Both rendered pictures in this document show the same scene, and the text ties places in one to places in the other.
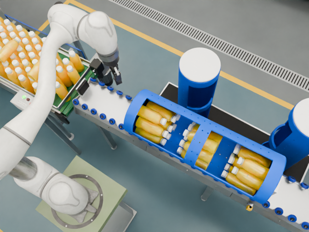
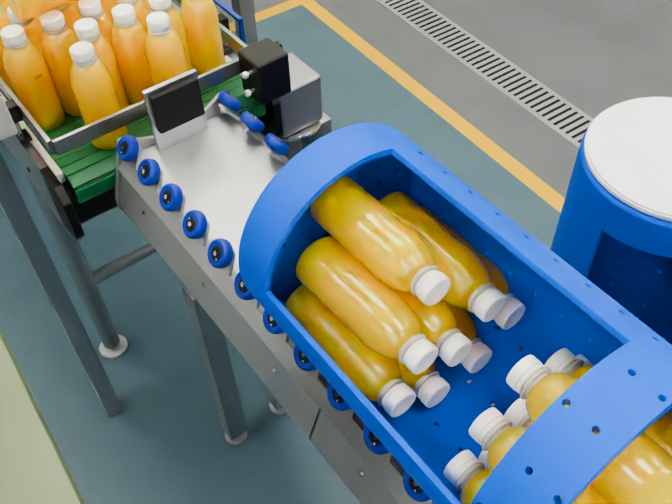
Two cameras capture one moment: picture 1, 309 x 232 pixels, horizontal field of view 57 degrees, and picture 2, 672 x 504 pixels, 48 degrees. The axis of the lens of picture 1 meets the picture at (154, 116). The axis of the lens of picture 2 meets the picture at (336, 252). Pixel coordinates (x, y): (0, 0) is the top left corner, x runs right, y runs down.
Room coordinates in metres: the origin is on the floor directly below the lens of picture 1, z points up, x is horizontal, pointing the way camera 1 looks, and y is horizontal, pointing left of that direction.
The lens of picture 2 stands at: (0.12, -0.09, 1.82)
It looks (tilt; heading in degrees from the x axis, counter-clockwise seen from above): 49 degrees down; 16
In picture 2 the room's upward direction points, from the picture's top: 2 degrees counter-clockwise
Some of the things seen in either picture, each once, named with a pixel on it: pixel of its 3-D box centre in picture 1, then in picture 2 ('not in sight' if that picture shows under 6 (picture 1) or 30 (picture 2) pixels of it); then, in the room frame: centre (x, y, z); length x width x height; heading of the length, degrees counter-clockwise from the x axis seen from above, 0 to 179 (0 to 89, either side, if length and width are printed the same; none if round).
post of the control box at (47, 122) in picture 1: (60, 135); (57, 295); (0.95, 0.79, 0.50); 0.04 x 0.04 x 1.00; 52
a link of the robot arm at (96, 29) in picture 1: (98, 31); not in sight; (0.76, 0.16, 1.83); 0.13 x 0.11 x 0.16; 51
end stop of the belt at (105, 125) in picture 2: (76, 85); (159, 101); (1.10, 0.51, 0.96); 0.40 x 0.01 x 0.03; 142
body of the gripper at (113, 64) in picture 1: (111, 60); not in sight; (0.75, 0.15, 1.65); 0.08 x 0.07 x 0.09; 20
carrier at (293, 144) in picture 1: (289, 142); not in sight; (0.57, -0.97, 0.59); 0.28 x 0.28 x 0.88
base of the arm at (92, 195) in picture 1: (78, 201); not in sight; (0.28, 0.48, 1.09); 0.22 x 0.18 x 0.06; 55
